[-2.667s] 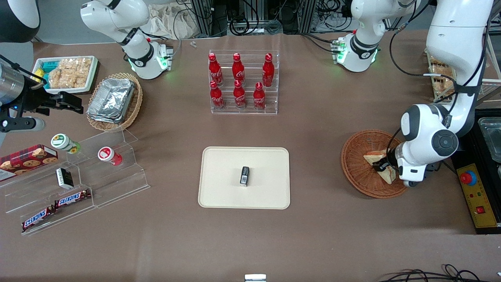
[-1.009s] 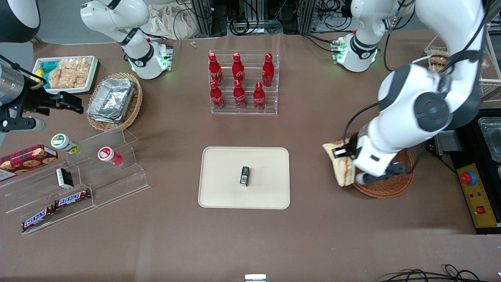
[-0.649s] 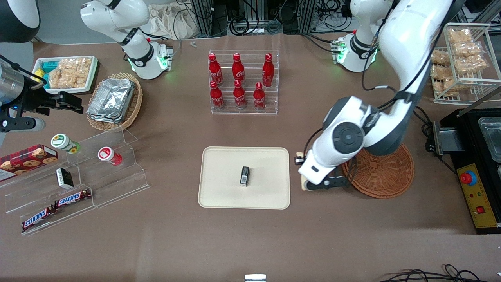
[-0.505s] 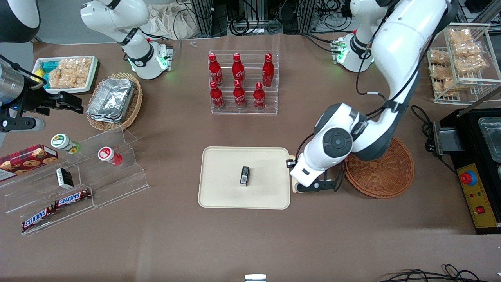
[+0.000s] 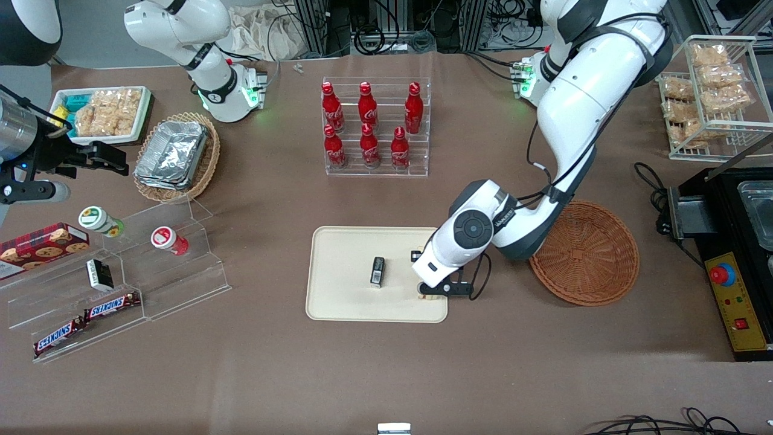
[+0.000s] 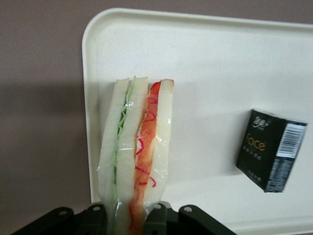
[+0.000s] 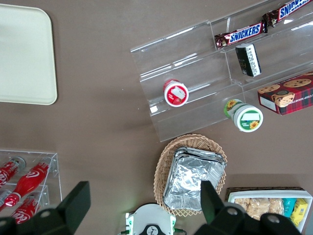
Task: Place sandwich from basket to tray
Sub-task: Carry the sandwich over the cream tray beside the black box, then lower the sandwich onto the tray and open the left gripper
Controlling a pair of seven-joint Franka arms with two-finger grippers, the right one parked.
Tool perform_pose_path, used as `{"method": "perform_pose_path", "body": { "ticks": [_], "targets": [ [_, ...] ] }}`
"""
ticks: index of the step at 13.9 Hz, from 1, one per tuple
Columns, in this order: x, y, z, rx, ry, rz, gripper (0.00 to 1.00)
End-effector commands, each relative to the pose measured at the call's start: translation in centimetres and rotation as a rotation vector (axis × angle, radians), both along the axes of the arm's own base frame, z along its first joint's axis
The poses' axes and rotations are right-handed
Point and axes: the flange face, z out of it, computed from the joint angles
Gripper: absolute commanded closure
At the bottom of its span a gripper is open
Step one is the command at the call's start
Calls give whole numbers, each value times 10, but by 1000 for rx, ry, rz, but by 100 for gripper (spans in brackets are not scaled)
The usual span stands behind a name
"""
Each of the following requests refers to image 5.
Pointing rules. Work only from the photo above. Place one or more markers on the yellow snack packet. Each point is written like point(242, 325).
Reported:
point(59, 118)

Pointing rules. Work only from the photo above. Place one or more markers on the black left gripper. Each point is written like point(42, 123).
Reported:
point(416, 255)

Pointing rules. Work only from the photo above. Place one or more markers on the Snickers bar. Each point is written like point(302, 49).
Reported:
point(57, 338)
point(112, 306)

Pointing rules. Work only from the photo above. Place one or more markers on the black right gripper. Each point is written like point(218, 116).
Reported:
point(54, 154)

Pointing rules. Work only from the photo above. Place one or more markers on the small black white box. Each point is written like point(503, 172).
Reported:
point(99, 275)

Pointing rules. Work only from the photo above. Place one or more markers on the white rectangular snack tray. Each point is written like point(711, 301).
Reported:
point(142, 121)

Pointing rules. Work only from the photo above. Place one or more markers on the bagged fried snack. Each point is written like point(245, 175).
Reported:
point(676, 89)
point(709, 55)
point(720, 75)
point(685, 134)
point(724, 99)
point(681, 110)

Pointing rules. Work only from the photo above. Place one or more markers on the light oval wicker basket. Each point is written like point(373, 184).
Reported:
point(205, 169)

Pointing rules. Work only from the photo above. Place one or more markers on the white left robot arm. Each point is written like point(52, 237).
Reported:
point(592, 90)

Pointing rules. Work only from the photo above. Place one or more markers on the yellow emergency stop box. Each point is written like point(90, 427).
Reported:
point(737, 302)

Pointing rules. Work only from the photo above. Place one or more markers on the red cola bottle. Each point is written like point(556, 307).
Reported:
point(332, 109)
point(367, 106)
point(334, 151)
point(413, 109)
point(400, 152)
point(369, 150)

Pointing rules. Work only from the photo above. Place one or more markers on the teal snack packet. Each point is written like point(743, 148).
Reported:
point(75, 101)

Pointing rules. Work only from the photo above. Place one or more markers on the white device edge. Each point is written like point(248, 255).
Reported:
point(394, 429)

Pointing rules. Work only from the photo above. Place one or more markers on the steel appliance pan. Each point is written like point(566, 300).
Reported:
point(760, 211)

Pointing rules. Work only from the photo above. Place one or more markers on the red lid snack cup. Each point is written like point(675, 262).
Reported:
point(166, 238)

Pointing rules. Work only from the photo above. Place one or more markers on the beige cloth bag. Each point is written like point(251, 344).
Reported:
point(284, 36)

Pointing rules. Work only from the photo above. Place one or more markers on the cream plastic tray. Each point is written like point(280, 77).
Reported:
point(344, 272)

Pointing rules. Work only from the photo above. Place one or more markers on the clear bag of rice crackers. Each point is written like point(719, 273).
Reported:
point(105, 112)

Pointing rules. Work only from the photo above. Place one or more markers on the green lid snack cup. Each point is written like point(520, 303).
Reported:
point(96, 220)

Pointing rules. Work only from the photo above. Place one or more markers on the red cookie box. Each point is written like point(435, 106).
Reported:
point(42, 248)

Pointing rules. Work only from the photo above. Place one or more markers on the stacked aluminium foil trays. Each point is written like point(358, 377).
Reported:
point(172, 154)

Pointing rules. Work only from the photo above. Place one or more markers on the clear acrylic step display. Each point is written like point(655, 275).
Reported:
point(181, 284)

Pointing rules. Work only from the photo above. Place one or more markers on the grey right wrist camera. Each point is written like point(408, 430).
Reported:
point(36, 192)

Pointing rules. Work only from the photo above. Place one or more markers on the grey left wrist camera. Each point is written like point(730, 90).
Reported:
point(450, 289)

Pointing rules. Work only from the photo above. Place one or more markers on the clear acrylic bottle rack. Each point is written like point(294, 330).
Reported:
point(380, 172)

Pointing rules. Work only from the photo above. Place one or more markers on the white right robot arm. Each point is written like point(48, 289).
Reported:
point(175, 30)

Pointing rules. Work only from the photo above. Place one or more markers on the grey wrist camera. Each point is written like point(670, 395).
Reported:
point(36, 192)
point(450, 289)

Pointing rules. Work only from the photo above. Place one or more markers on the black countertop appliance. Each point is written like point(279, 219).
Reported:
point(721, 205)

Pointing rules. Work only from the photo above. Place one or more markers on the brown wicker basket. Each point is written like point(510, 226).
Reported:
point(592, 260)

